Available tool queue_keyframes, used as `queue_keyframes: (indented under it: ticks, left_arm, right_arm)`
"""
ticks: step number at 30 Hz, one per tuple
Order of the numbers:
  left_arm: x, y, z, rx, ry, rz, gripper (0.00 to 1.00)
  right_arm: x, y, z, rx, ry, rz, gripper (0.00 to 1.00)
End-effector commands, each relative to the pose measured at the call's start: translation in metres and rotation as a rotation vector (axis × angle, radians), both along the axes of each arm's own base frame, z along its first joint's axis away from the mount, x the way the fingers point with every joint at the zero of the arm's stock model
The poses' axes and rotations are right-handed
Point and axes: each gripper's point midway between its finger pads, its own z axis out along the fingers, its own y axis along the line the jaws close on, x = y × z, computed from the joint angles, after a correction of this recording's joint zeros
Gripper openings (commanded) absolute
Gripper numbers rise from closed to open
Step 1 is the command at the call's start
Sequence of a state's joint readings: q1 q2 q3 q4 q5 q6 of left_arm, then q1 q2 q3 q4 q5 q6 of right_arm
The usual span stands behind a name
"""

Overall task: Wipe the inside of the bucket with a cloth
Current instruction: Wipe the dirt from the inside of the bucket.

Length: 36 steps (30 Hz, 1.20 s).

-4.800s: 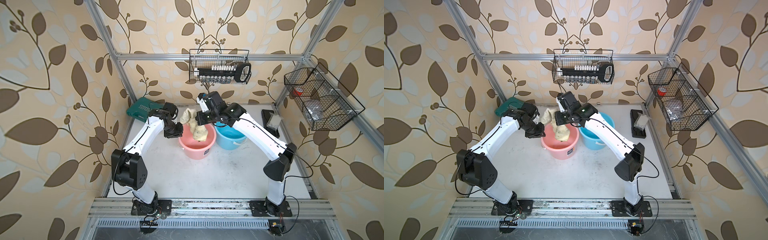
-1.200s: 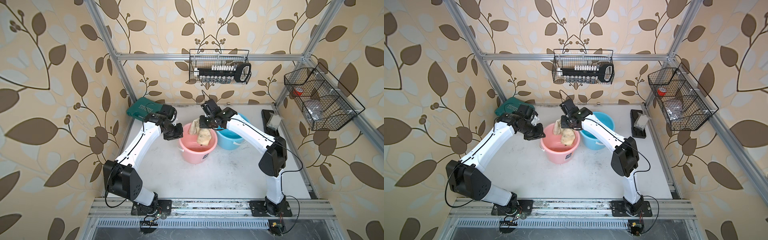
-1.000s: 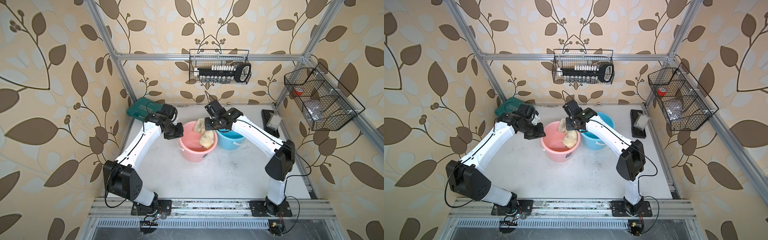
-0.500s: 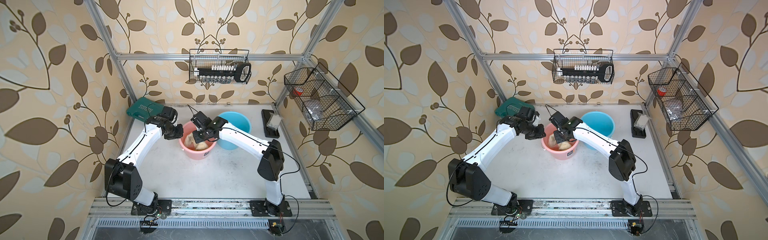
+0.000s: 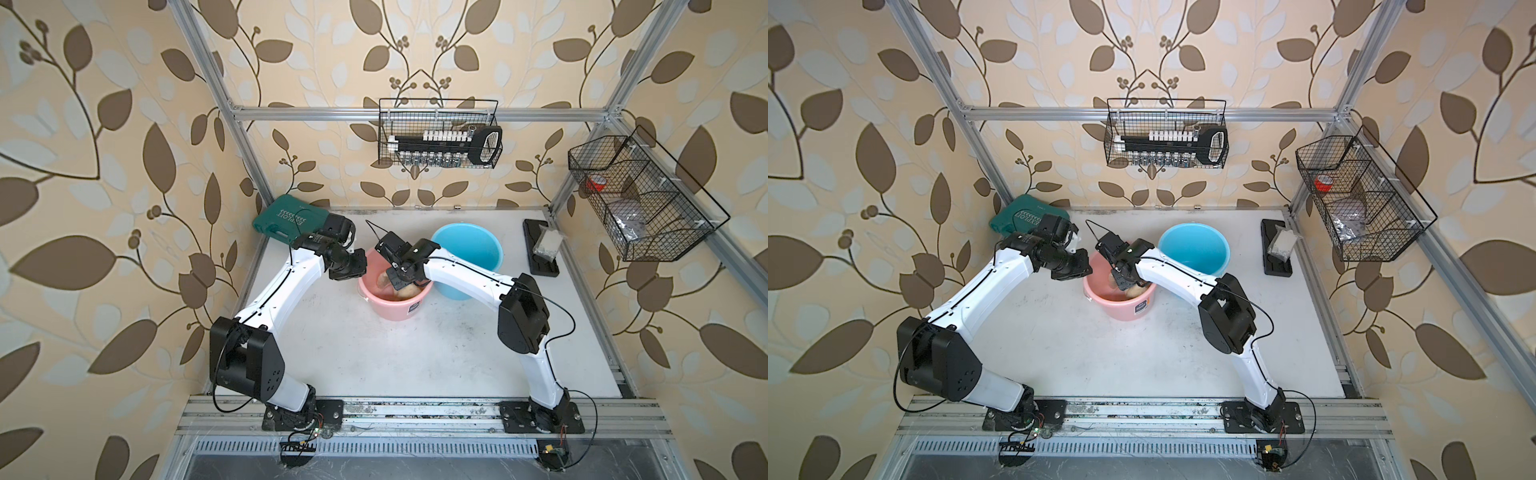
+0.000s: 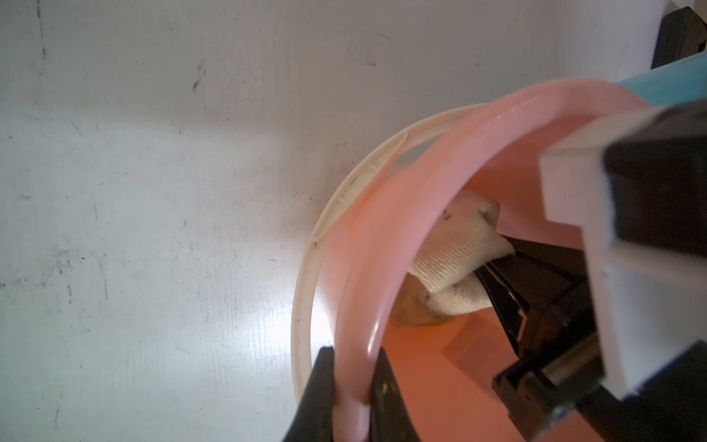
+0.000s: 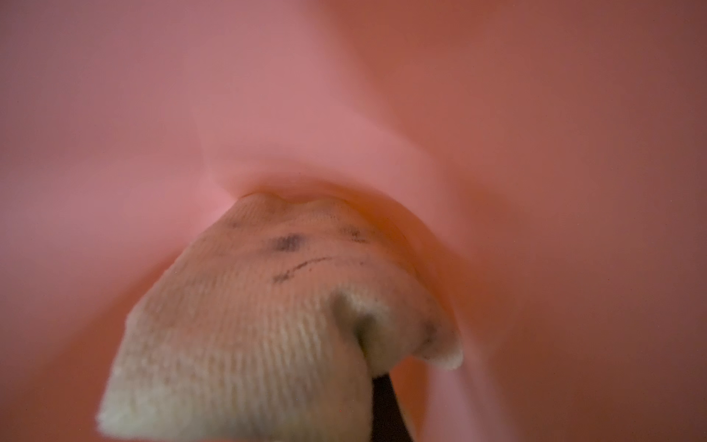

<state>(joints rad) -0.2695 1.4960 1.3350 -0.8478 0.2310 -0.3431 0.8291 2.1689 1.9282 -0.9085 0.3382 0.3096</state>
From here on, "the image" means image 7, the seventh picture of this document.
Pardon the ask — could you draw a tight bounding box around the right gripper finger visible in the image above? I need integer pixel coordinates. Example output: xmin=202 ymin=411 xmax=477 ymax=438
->
xmin=371 ymin=375 xmax=414 ymax=442

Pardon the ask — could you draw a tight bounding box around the yellow cloth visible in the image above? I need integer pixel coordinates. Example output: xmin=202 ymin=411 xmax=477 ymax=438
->
xmin=97 ymin=193 xmax=463 ymax=441

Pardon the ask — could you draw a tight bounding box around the pink plastic bucket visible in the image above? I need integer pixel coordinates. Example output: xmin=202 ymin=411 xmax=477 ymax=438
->
xmin=1 ymin=1 xmax=706 ymax=441

